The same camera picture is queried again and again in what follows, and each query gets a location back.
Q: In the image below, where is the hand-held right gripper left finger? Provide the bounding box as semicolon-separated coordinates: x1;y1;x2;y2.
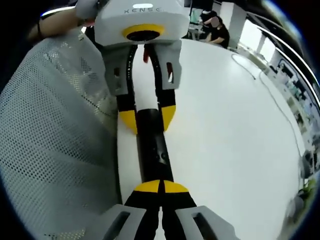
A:
101;179;164;240

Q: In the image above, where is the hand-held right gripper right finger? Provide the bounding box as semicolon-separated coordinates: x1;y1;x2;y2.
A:
161;179;241;240

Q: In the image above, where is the black remote control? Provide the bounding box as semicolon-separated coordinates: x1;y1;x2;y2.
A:
136;108;175;186

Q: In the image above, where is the person's left hand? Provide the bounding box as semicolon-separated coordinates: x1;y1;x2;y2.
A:
74;0;100;26

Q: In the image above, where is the white mesh laundry bag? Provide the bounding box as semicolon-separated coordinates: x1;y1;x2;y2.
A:
0;27;123;240

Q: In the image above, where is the narrow white pillar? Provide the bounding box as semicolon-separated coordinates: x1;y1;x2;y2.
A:
228;4;248;49

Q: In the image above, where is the green plant in white pot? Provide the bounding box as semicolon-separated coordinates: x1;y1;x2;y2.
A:
297;178;320;201

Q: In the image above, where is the ceiling light strip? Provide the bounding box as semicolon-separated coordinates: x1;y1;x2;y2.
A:
257;24;320;106

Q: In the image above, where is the black cable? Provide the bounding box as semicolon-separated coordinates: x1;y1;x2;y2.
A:
231;53;305;157

